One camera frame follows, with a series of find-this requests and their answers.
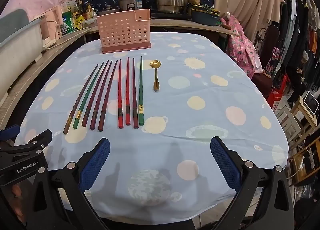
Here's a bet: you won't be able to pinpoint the steel rice cooker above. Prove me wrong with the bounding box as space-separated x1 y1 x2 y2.
118 0 147 12

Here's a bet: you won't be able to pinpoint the dark brown gold-banded chopstick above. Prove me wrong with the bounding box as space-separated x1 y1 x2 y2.
63 64 99 135

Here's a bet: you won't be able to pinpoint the blue plastic basin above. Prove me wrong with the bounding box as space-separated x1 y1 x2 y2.
191 10 221 26

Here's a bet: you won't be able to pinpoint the wooden counter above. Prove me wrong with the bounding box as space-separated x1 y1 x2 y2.
0 17 240 130

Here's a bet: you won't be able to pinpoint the yellow pump soap bottle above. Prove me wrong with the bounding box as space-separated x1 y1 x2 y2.
86 2 95 20

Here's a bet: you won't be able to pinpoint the blue planet-print tablecloth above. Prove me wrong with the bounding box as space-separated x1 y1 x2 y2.
14 32 289 223

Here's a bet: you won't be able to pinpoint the gold flower spoon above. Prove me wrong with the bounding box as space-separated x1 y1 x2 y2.
149 59 162 93

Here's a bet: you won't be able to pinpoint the white dish tub grey lid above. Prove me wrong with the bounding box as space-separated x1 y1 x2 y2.
0 9 48 67

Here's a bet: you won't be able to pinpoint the white power cable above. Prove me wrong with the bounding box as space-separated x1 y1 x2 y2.
47 26 93 49

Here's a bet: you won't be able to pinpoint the yellow packet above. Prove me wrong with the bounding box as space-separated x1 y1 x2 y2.
74 15 85 30

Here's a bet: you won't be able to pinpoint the beige curtain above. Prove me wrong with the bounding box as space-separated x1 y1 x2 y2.
214 0 285 43

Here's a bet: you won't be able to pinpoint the framed tablet screen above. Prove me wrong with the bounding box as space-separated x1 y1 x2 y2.
302 91 320 115

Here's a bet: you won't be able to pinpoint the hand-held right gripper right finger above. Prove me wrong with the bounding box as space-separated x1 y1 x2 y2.
210 136 295 230

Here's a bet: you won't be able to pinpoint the pink perforated utensil holder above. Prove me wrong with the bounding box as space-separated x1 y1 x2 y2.
97 9 152 54

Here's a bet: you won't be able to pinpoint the pink floral garment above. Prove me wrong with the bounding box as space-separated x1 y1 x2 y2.
225 15 263 78

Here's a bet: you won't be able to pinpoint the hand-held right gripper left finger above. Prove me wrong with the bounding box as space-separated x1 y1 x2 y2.
26 138 111 230

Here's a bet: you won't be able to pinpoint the dark metal chair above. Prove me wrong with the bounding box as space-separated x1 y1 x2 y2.
251 25 280 98

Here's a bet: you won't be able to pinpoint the wooden stool frame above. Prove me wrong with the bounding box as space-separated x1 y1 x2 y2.
275 90 320 150

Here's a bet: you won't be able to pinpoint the pink electric kettle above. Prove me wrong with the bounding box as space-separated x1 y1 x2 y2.
51 7 63 39

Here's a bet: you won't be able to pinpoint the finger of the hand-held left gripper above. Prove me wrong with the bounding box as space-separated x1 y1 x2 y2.
0 129 53 157
0 124 21 143

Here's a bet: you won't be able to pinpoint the hanging clothes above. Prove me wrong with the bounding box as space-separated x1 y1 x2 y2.
280 0 320 100

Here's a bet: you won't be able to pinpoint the white green carton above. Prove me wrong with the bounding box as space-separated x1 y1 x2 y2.
62 0 78 13

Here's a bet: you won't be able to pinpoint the black induction cooker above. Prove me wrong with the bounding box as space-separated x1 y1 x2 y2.
150 12 193 20

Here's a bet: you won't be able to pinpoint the small steel lidded pot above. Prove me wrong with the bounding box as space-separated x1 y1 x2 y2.
104 5 121 17

